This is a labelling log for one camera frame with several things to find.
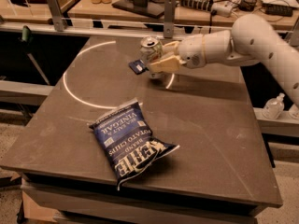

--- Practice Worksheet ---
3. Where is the white power adapter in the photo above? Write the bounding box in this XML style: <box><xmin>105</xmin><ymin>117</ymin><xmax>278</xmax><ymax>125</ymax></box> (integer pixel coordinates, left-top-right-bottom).
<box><xmin>211</xmin><ymin>3</ymin><xmax>233</xmax><ymax>18</ymax></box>

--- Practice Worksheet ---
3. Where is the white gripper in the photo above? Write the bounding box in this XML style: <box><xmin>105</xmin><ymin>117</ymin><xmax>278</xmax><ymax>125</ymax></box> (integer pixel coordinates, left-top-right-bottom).
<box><xmin>147</xmin><ymin>35</ymin><xmax>206</xmax><ymax>73</ymax></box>

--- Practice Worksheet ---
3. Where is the black keypad device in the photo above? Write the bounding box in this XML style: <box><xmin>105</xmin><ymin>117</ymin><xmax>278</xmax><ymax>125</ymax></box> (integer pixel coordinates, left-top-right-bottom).
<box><xmin>263</xmin><ymin>4</ymin><xmax>292</xmax><ymax>17</ymax></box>

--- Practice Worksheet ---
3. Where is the green handled tool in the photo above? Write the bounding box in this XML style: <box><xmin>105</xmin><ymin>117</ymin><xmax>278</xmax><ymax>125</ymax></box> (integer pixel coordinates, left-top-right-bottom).
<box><xmin>19</xmin><ymin>25</ymin><xmax>50</xmax><ymax>85</ymax></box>

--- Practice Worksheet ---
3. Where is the left metal bracket post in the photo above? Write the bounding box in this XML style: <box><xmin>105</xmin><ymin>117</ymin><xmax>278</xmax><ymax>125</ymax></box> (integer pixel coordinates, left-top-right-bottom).
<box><xmin>46</xmin><ymin>0</ymin><xmax>67</xmax><ymax>32</ymax></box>

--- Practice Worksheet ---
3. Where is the small dark blue packet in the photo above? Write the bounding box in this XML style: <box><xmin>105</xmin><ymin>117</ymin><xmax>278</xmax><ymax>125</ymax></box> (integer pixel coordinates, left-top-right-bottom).
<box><xmin>129</xmin><ymin>60</ymin><xmax>147</xmax><ymax>75</ymax></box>

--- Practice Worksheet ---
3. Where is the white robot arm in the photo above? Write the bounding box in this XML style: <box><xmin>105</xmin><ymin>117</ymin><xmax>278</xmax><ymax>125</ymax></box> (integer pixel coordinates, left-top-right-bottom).
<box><xmin>148</xmin><ymin>14</ymin><xmax>299</xmax><ymax>105</ymax></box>

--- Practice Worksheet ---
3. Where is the metal bracket post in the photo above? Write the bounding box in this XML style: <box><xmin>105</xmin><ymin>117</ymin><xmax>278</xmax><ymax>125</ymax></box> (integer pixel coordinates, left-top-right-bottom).
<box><xmin>164</xmin><ymin>0</ymin><xmax>176</xmax><ymax>38</ymax></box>
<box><xmin>46</xmin><ymin>0</ymin><xmax>67</xmax><ymax>32</ymax></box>

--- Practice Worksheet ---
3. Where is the black power strip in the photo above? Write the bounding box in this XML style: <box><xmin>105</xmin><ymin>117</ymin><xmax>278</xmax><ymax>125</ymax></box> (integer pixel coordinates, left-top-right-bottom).
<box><xmin>180</xmin><ymin>0</ymin><xmax>213</xmax><ymax>11</ymax></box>

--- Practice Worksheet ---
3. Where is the black monitor stand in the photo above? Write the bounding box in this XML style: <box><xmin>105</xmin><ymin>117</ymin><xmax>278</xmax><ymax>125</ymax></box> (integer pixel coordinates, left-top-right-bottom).
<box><xmin>112</xmin><ymin>0</ymin><xmax>164</xmax><ymax>19</ymax></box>

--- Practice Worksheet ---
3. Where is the centre metal bracket post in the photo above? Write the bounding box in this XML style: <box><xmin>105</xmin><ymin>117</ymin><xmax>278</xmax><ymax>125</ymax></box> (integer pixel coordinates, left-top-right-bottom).
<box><xmin>164</xmin><ymin>0</ymin><xmax>176</xmax><ymax>38</ymax></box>

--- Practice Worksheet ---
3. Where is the clear sanitizer bottle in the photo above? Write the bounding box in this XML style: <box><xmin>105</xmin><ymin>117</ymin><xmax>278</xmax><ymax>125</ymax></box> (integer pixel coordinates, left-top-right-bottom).
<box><xmin>262</xmin><ymin>93</ymin><xmax>285</xmax><ymax>119</ymax></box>

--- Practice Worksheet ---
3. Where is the blue potato chips bag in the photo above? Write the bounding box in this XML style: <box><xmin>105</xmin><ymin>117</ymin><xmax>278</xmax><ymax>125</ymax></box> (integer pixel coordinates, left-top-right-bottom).
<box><xmin>89</xmin><ymin>99</ymin><xmax>179</xmax><ymax>189</ymax></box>

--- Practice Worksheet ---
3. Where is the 7up soda can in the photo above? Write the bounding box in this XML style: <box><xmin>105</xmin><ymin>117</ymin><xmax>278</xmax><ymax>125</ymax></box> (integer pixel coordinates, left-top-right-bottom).
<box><xmin>140</xmin><ymin>35</ymin><xmax>163</xmax><ymax>79</ymax></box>

